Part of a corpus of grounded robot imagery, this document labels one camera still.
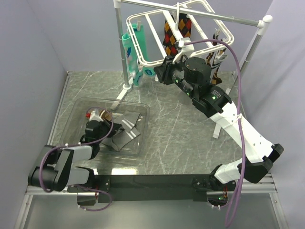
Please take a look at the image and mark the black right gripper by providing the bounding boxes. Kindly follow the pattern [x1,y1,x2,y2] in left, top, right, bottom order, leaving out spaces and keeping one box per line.
[153,53,196,99]

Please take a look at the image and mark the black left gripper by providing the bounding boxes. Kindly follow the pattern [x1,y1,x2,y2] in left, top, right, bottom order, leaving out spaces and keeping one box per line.
[96,117,122,143]

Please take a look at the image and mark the grey striped sock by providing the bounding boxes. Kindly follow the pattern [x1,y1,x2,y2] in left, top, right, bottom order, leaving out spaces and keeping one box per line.
[114,111,140,148]

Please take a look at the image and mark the white clip sock hanger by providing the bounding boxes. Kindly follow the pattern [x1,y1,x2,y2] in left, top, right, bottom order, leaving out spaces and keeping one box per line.
[126,0,234,67]

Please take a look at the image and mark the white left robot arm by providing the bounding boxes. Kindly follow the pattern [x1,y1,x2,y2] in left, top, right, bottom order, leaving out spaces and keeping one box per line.
[28,120,124,193]

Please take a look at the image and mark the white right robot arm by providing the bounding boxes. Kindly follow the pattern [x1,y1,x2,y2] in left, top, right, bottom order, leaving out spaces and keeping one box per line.
[154,56,284,190]

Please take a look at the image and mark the teal patterned sock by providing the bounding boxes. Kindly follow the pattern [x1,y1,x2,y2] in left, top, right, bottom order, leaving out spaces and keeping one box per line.
[122,33,142,86]
[132,21,155,77]

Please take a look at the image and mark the clear plastic bin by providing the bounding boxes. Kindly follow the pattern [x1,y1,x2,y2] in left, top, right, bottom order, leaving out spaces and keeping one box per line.
[60,97,149,157]

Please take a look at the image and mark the red yellow argyle sock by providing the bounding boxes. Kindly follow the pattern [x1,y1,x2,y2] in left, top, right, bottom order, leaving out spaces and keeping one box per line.
[163,20,178,56]

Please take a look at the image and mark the silver white drying rack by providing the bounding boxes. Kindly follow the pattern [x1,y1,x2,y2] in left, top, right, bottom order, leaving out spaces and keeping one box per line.
[113,0,274,139]

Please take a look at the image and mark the brown argyle hanging sock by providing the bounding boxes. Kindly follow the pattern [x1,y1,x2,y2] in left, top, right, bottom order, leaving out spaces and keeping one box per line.
[205,48,227,85]

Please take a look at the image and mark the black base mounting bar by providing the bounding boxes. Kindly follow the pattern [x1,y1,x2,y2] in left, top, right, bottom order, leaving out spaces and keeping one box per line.
[68,174,228,201]

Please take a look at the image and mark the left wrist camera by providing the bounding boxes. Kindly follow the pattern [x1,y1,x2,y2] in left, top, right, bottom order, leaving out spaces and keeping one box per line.
[86,109,104,122]

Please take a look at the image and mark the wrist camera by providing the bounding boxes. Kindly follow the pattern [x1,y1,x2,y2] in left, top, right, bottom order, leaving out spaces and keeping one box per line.
[86,109,104,122]
[175,37,194,54]

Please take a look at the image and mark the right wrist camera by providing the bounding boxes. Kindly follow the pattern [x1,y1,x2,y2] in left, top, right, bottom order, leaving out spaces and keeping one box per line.
[175,37,194,54]

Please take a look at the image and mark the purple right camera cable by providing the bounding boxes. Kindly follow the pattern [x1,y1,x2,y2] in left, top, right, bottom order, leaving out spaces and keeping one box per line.
[184,39,246,229]

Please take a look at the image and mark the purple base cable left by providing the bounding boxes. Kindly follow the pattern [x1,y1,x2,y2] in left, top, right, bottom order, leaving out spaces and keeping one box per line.
[71,183,112,212]

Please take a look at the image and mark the aluminium frame rail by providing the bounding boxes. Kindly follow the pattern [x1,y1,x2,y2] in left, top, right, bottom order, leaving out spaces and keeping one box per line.
[14,71,96,227]

